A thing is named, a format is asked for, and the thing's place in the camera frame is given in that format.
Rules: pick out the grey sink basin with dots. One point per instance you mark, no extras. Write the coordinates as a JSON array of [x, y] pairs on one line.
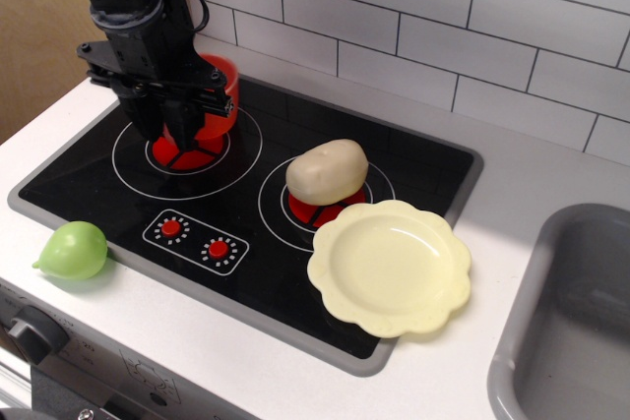
[[564, 351]]

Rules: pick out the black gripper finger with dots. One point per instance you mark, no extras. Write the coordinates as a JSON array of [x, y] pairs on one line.
[[183, 121], [145, 114]]

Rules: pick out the red stove button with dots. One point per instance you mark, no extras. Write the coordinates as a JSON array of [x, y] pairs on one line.
[[171, 229], [218, 250]]

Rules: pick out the orange plastic cup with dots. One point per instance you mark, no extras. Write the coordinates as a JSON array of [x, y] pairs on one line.
[[219, 105]]

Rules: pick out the black toy stove top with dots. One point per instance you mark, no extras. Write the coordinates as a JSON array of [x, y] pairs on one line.
[[234, 190]]

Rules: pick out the wooden side panel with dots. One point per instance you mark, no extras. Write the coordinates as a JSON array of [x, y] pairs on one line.
[[39, 63]]

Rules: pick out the beige toy potato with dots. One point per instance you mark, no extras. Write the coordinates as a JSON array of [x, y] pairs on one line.
[[327, 173]]

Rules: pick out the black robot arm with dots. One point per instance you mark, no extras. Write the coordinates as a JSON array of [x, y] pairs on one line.
[[149, 61]]

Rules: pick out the grey oven knob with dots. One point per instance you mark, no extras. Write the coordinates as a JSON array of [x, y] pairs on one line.
[[36, 334]]

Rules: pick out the red right stove button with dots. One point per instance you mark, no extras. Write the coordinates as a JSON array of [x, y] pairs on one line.
[[218, 250]]

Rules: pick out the green toy pear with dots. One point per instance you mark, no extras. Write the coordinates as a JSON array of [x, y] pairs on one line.
[[77, 250]]

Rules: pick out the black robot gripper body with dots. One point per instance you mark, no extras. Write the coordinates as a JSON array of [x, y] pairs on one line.
[[148, 49]]

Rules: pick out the pale yellow scalloped plate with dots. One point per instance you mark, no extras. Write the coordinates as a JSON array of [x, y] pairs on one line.
[[390, 268]]

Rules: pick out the red left stove button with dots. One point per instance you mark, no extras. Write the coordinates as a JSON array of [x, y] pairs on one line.
[[171, 229]]

